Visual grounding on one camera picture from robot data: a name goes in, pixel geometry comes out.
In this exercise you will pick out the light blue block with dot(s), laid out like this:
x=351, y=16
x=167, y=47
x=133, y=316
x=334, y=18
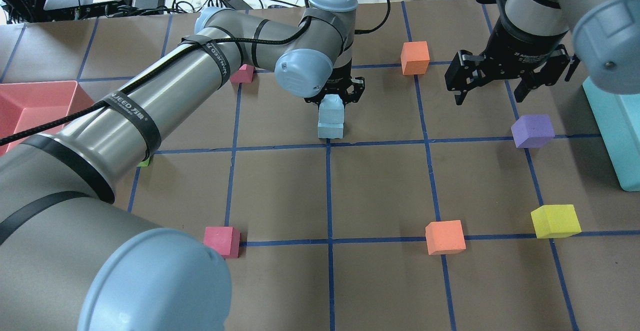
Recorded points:
x=331, y=110
x=330, y=130

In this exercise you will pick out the orange block near arm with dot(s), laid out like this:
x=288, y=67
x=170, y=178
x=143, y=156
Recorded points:
x=445, y=238

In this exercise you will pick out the purple block near tray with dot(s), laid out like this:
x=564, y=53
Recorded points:
x=532, y=131

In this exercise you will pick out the orange block far side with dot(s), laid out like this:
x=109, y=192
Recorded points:
x=415, y=58

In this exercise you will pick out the pink block far right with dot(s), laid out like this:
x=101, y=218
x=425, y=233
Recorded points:
x=245, y=74

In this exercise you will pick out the pink block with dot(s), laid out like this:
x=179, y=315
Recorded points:
x=245, y=74
x=225, y=240

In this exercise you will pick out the turquoise plastic tray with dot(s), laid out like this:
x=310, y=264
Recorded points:
x=618, y=120

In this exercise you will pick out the yellow block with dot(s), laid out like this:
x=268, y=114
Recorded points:
x=555, y=221

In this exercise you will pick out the pink block far left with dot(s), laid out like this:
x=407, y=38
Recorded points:
x=225, y=240

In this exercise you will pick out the green block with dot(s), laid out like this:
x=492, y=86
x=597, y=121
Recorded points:
x=144, y=163

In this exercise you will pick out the pink plastic tray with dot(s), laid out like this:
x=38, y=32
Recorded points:
x=30, y=104

